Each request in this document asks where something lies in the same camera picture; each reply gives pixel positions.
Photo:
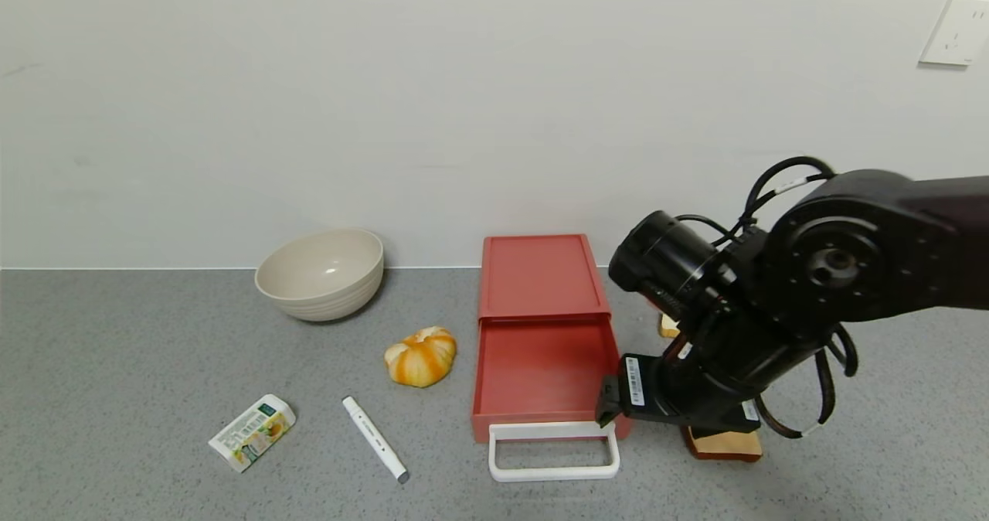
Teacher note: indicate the pumpkin-shaped orange bread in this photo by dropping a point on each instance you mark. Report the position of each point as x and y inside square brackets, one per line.
[421, 357]

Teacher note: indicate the brown toast slice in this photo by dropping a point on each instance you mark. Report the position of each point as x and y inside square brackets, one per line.
[726, 445]

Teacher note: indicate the beige bowl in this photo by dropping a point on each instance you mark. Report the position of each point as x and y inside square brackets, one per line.
[321, 274]

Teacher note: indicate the white wall socket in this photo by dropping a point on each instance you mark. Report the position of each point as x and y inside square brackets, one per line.
[956, 30]

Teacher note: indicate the light toast slice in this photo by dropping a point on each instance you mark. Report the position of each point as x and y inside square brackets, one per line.
[667, 325]

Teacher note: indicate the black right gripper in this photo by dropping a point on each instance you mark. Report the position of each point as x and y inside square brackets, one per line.
[633, 383]

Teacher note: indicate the small white printed carton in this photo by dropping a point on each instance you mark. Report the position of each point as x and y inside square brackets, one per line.
[251, 432]

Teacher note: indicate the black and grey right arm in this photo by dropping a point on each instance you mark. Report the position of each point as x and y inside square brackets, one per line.
[850, 258]

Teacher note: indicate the white marker pen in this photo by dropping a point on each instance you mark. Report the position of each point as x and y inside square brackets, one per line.
[375, 437]

